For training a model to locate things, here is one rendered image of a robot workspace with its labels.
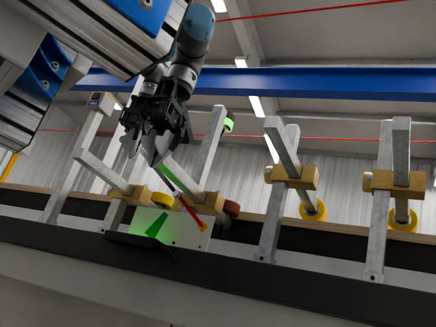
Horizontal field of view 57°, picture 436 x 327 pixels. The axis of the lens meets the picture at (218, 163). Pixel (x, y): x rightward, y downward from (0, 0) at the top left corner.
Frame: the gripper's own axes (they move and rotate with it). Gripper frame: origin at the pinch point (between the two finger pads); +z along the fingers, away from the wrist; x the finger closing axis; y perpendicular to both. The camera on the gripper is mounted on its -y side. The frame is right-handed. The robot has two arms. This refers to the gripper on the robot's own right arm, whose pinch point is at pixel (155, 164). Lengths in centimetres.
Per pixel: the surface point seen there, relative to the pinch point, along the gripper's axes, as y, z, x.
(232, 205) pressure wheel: -38.9, -7.3, 2.8
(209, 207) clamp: -24.0, -0.3, 3.3
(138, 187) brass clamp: -24.0, -3.7, -22.0
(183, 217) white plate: -24.1, 3.6, -3.4
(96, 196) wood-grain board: -46, -7, -58
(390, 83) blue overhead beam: -288, -257, 23
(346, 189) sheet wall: -732, -341, -80
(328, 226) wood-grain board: -46, -7, 31
